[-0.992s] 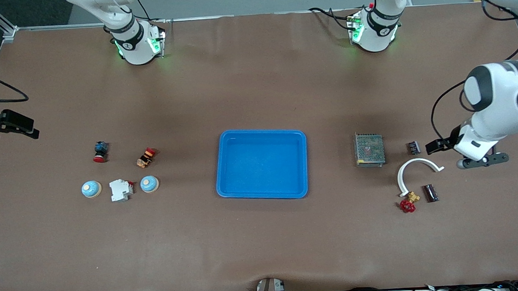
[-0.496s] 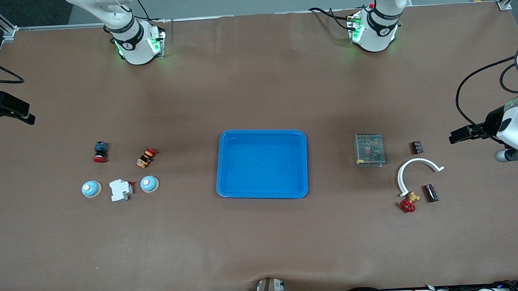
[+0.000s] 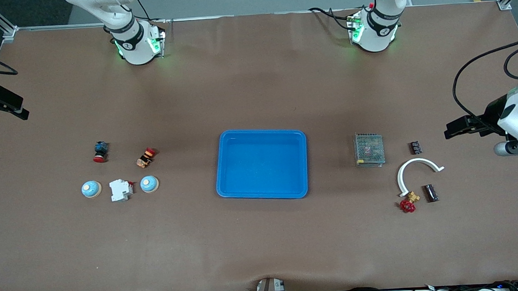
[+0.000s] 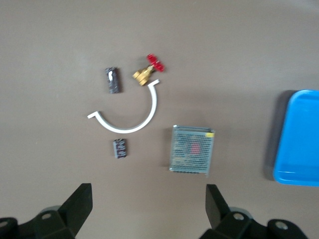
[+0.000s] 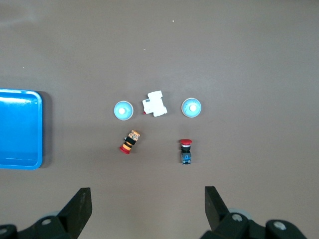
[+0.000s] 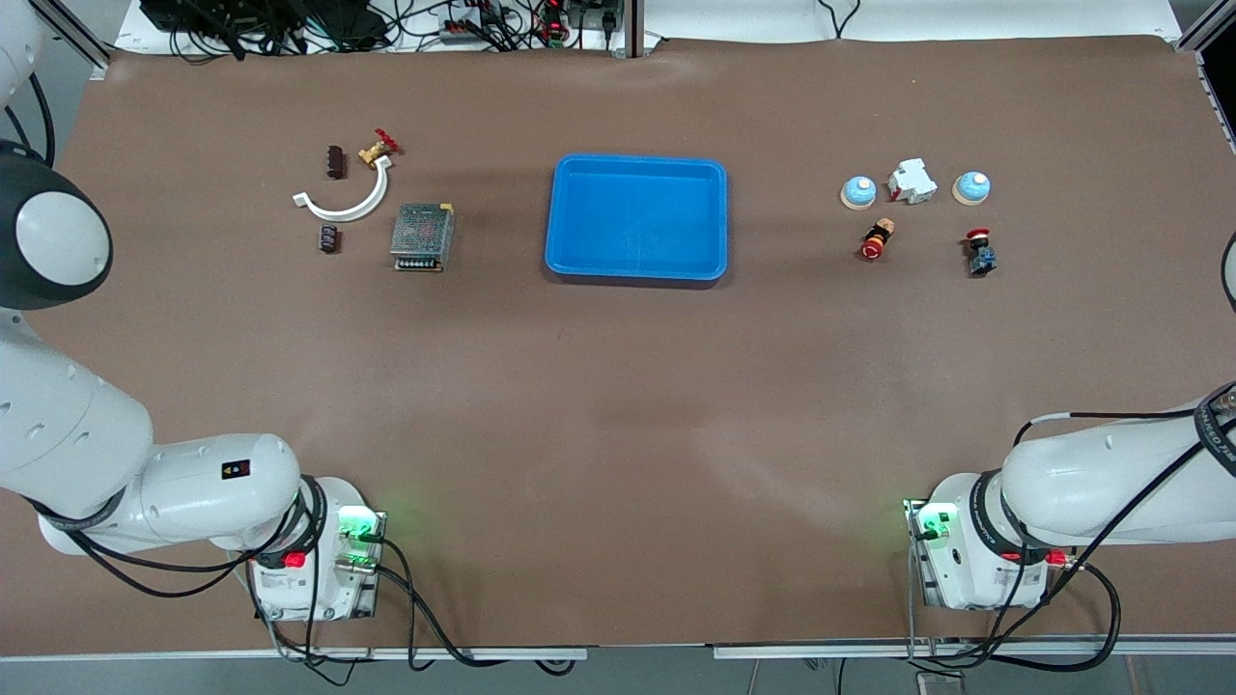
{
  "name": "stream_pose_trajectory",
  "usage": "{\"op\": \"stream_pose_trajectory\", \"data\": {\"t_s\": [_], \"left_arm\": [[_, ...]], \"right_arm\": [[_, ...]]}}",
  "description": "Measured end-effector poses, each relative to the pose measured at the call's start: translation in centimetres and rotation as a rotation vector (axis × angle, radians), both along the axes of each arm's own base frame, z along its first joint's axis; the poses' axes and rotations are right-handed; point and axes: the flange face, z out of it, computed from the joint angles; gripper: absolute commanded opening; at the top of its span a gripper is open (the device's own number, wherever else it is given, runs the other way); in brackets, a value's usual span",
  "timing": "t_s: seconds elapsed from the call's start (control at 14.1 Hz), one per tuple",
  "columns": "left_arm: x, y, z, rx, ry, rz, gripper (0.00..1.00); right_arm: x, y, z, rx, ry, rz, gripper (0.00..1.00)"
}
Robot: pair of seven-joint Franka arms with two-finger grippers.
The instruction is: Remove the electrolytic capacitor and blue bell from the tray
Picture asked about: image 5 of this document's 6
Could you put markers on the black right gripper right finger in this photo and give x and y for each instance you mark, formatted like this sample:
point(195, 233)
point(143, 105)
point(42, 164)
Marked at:
point(216, 214)

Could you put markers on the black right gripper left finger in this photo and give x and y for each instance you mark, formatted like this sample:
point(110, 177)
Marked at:
point(74, 214)

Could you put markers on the blue round bell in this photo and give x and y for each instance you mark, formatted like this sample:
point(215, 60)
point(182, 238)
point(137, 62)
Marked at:
point(191, 107)
point(123, 110)

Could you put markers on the red blue emergency button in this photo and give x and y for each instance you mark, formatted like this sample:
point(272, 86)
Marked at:
point(186, 152)

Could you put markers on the red orange push button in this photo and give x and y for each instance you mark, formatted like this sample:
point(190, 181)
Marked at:
point(130, 142)

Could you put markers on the blue plastic tray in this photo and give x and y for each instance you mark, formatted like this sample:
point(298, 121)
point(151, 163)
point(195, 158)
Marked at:
point(20, 129)

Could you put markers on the white circuit breaker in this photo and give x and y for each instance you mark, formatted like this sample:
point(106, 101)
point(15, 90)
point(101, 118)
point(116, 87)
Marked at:
point(154, 104)

